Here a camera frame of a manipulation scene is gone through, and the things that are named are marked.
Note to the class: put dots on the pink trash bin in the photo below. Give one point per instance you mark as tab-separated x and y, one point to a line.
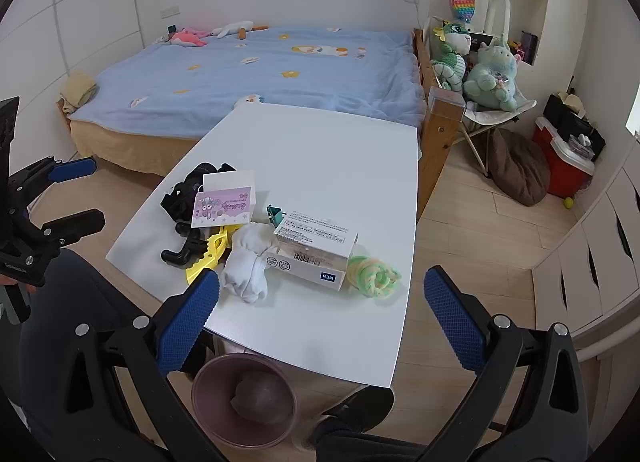
244	401

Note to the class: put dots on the white sock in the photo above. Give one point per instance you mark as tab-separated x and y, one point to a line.
244	270

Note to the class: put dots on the white goose plush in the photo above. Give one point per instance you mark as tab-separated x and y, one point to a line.
232	28

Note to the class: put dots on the red cooler box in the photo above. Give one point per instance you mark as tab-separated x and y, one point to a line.
569	172

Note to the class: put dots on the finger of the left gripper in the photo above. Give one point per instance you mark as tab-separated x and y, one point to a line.
75	168
70	226

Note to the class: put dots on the brown bean bag cushion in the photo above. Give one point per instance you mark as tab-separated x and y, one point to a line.
518	167

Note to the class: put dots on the black Y-shaped plastic part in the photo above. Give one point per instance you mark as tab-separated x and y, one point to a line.
194	248

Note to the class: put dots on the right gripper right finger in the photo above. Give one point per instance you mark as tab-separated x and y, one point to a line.
485	345

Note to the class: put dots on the white bedside drawer cabinet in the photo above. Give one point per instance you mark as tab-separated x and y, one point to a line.
358	171

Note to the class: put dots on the green dragon plush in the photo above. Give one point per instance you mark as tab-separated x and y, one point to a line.
450	65

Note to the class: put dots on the mint bear plush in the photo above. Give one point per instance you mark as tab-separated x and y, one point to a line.
491	82

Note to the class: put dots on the pink cartoon card box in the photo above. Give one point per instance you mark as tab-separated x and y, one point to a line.
226	199

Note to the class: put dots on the bed with blue blanket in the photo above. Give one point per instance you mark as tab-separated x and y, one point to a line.
149	110

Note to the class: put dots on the teal binder clip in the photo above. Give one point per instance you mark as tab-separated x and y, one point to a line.
275	215

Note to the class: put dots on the black bag on cooler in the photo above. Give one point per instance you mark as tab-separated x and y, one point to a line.
567	124

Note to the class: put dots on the black strap item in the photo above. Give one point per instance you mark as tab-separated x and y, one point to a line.
179	203

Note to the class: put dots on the beige folded towel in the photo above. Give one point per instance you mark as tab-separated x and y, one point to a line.
78	89

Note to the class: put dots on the pink plush toy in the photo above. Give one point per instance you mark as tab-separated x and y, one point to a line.
189	38

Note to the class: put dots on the white drawer unit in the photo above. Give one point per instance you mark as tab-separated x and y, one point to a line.
594	271

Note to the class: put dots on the white medicine box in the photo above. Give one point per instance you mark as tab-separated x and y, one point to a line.
312	249

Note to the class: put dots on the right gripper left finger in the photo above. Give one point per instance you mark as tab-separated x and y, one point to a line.
153	351

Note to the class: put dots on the green yellow sock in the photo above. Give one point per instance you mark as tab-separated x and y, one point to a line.
371	276

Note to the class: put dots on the yellow plastic clip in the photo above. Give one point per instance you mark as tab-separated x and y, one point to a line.
218	246

